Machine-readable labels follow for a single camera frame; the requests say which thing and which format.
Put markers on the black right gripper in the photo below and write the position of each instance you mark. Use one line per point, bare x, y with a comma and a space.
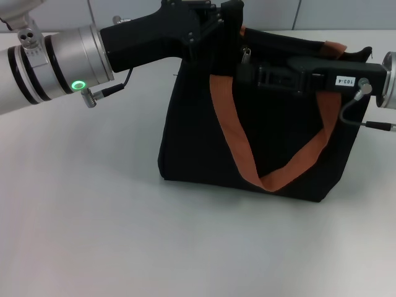
325, 79

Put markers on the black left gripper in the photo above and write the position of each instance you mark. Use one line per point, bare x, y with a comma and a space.
148, 40

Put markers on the silver zipper pull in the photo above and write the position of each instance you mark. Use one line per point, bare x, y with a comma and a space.
246, 55

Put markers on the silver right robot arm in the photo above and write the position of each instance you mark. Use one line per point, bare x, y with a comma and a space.
390, 80

